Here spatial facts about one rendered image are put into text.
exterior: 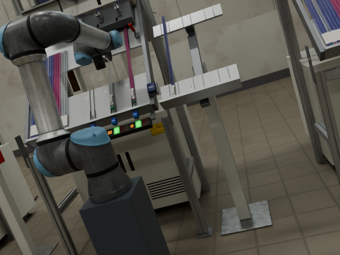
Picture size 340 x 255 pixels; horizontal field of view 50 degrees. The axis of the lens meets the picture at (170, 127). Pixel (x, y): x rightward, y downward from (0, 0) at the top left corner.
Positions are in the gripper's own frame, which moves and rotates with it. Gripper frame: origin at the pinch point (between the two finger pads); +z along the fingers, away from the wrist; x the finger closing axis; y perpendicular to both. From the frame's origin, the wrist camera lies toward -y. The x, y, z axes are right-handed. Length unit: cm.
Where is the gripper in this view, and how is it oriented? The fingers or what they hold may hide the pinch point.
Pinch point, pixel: (108, 61)
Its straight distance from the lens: 197.1
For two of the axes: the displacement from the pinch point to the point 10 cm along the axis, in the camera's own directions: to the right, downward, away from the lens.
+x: -9.4, 2.7, 2.0
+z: 2.6, 2.2, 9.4
